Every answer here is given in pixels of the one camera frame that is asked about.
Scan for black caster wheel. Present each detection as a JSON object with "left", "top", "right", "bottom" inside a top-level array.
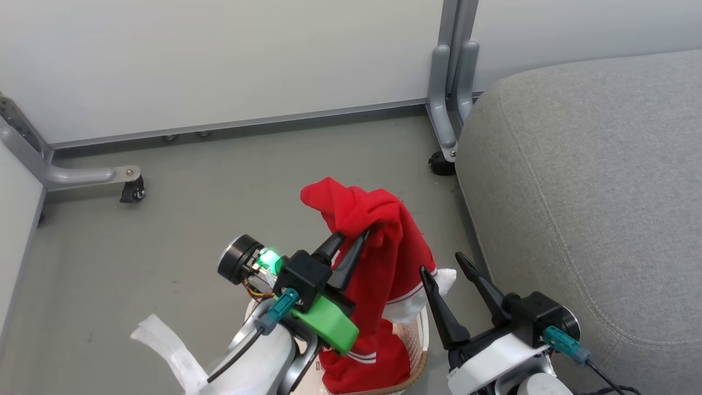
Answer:
[
  {"left": 120, "top": 176, "right": 146, "bottom": 204},
  {"left": 428, "top": 151, "right": 456, "bottom": 177}
]

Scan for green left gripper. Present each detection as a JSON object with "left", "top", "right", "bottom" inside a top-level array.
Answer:
[{"left": 290, "top": 230, "right": 370, "bottom": 356}]

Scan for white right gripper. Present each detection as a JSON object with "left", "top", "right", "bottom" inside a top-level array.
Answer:
[{"left": 420, "top": 252, "right": 555, "bottom": 395}]

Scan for white fabric strap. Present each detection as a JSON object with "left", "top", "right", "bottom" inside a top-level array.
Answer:
[{"left": 131, "top": 314, "right": 212, "bottom": 395}]

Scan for thin orange yellow wires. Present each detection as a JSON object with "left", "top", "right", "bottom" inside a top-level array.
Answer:
[{"left": 243, "top": 276, "right": 275, "bottom": 301}]

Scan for white laundry basket tan rim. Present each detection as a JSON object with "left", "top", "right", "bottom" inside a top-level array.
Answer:
[{"left": 244, "top": 299, "right": 430, "bottom": 395}]

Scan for red garment with white trim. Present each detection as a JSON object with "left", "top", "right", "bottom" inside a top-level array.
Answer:
[{"left": 300, "top": 177, "right": 457, "bottom": 394}]

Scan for grey metal partition post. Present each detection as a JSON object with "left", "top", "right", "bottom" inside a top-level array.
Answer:
[{"left": 427, "top": 0, "right": 480, "bottom": 163}]

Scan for grey fabric sofa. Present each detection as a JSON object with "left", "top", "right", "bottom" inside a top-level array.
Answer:
[{"left": 455, "top": 49, "right": 702, "bottom": 395}]

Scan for grey aluminium partition rail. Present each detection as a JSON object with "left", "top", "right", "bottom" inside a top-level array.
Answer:
[{"left": 49, "top": 91, "right": 484, "bottom": 150}]

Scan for grey metal partition foot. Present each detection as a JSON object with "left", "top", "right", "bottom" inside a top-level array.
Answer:
[{"left": 0, "top": 93, "right": 142, "bottom": 191}]

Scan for black cable with teal connector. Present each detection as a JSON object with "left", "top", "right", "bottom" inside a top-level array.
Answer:
[
  {"left": 544, "top": 326, "right": 642, "bottom": 395},
  {"left": 207, "top": 289, "right": 300, "bottom": 383}
]

